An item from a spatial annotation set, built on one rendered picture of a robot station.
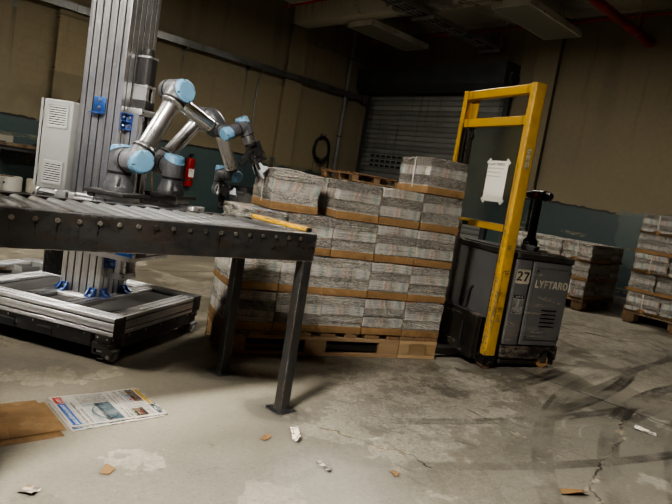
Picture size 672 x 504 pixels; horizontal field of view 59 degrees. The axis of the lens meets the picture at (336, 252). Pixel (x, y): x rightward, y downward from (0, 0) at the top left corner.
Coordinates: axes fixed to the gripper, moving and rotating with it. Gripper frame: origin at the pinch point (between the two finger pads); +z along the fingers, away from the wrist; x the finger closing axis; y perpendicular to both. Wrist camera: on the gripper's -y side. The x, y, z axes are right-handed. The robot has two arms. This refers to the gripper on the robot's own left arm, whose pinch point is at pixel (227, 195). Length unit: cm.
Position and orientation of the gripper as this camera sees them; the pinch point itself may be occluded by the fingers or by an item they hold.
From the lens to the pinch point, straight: 368.3
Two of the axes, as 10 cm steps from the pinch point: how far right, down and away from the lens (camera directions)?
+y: 1.6, -9.8, -1.1
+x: 9.1, 1.1, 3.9
